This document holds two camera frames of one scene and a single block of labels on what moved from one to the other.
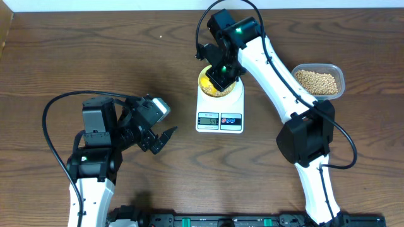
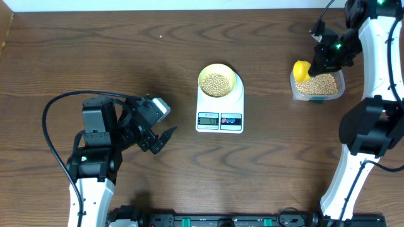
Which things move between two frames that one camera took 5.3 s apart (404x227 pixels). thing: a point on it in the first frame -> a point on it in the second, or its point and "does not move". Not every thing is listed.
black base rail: [142, 218] does not move
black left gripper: [149, 139] does not move
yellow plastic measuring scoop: [204, 81] -> [300, 71]
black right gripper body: [225, 73] -> [338, 54]
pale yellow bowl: [208, 87] does not move
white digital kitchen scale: [223, 115] does not move
